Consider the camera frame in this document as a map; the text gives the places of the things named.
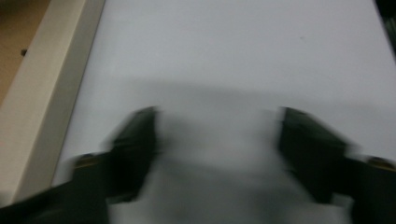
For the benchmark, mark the wooden picture frame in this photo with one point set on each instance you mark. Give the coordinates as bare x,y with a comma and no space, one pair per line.
46,77

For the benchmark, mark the white table mat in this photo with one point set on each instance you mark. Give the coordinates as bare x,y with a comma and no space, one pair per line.
233,46

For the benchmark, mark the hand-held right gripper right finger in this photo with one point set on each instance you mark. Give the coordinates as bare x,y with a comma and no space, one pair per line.
308,149

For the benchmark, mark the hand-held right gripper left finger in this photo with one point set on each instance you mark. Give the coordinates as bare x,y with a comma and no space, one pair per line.
134,155

